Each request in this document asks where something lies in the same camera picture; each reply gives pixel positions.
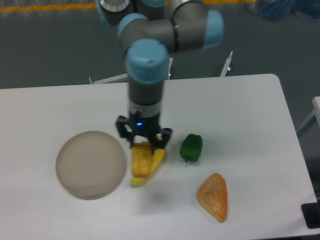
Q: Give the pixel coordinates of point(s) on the white metal frame leg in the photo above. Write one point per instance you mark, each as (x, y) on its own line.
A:
(227, 67)

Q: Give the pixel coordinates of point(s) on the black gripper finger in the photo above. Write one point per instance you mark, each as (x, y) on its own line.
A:
(124, 130)
(159, 138)

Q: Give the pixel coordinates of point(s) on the yellow banana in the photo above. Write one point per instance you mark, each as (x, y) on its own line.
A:
(158, 158)

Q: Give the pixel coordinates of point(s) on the white table at right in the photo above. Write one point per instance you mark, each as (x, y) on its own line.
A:
(312, 118)

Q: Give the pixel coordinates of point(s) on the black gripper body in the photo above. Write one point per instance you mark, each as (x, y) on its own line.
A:
(147, 127)

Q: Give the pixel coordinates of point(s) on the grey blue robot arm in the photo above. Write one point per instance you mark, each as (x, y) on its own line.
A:
(147, 38)

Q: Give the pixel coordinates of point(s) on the yellow bell pepper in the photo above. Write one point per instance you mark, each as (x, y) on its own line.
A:
(141, 160)

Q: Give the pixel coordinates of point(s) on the blue plastic bag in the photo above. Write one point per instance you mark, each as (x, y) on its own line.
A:
(281, 9)

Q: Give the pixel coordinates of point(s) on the beige round plate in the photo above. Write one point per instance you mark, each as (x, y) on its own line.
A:
(90, 165)

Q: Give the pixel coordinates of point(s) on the black device at table edge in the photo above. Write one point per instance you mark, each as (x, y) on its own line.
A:
(311, 214)

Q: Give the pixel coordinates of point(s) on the green bell pepper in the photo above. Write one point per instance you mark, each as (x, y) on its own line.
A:
(191, 148)

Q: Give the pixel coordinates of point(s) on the orange bread wedge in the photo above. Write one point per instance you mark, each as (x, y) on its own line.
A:
(212, 195)

